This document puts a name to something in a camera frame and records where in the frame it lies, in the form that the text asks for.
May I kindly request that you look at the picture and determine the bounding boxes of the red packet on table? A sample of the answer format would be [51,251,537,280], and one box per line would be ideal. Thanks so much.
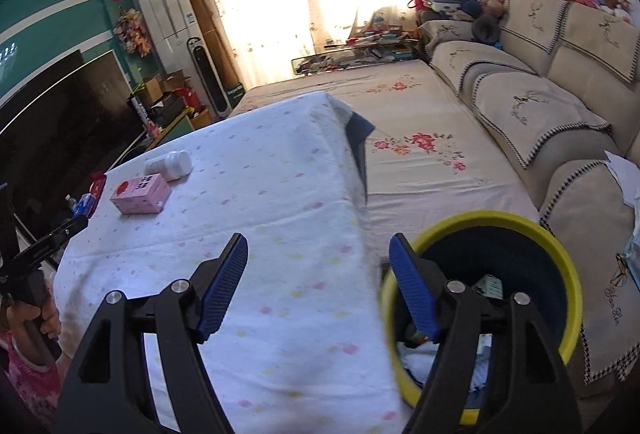
[89,172,106,203]

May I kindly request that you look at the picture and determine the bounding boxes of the white papers on sofa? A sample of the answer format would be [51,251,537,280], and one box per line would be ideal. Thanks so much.
[605,151,640,207]

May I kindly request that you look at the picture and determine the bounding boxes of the blue clear document pouch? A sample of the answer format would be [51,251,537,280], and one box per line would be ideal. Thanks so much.
[616,232,640,291]

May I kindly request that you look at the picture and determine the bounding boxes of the blue white tissue pack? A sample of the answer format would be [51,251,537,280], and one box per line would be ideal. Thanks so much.
[74,193,96,218]

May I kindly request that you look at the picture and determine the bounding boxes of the large black television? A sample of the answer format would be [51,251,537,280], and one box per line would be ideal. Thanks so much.
[1,51,143,238]

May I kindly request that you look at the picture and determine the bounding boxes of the person left hand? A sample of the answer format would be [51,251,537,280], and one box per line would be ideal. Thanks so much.
[6,285,62,366]

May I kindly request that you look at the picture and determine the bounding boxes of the pile of books and toys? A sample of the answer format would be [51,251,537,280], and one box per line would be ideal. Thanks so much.
[291,7,421,76]

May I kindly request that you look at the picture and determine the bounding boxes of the clear water bottle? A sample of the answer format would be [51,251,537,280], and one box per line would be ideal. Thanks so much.
[65,195,77,213]

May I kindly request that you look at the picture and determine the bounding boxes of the white dotted tablecloth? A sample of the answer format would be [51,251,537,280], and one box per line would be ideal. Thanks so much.
[53,92,405,433]

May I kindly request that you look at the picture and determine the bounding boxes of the pink strawberry carton box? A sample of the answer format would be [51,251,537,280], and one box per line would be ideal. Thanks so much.
[110,174,171,215]

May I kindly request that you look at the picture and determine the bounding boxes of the white pill bottle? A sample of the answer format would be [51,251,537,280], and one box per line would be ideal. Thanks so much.
[144,150,193,183]

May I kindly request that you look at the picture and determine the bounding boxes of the yellow rimmed dark trash bin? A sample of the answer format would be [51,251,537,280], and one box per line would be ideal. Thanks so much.
[382,211,582,433]

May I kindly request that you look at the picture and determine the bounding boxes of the artificial flower decoration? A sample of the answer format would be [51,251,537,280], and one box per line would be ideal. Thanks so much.
[113,8,153,56]

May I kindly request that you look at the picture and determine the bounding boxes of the black tower fan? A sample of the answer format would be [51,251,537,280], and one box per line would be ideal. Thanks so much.
[186,37,231,119]

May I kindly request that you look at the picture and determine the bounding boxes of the beige sofa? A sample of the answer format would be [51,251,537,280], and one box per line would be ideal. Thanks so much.
[428,0,639,396]

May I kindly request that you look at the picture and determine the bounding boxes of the floral sheet low mattress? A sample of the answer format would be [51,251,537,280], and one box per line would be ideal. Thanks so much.
[234,61,538,256]

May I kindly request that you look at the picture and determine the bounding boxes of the teal yellow tv cabinet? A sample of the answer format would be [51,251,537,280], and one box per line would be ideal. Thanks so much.
[106,105,214,175]

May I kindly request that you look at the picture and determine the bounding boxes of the white waffle cloth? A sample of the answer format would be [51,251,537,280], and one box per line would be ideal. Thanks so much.
[397,334,492,397]

